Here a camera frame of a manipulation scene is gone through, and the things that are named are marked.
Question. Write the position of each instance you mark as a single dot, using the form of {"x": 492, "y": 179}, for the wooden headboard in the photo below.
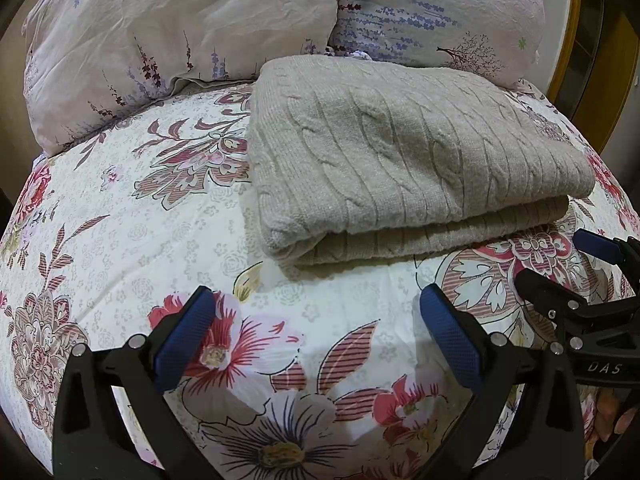
{"x": 567, "y": 25}

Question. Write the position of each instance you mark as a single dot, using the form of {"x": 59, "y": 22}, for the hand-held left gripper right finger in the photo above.
{"x": 450, "y": 332}

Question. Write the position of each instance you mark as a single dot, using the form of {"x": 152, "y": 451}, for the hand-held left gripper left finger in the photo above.
{"x": 182, "y": 342}

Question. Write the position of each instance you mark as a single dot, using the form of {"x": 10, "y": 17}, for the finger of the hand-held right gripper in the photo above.
{"x": 595, "y": 248}
{"x": 547, "y": 295}

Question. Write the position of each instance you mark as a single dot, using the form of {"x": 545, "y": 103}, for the pale pink floral pillow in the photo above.
{"x": 165, "y": 35}

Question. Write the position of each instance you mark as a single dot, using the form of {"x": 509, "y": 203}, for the floral bed sheet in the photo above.
{"x": 150, "y": 240}

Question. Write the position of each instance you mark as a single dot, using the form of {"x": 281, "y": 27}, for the purple flower print pillow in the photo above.
{"x": 430, "y": 15}

